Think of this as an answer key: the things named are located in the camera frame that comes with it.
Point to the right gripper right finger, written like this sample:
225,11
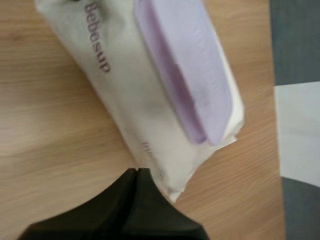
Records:
155,215

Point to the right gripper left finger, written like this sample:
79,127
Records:
100,215

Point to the white wet wipes pack lilac lid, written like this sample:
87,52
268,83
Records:
155,82

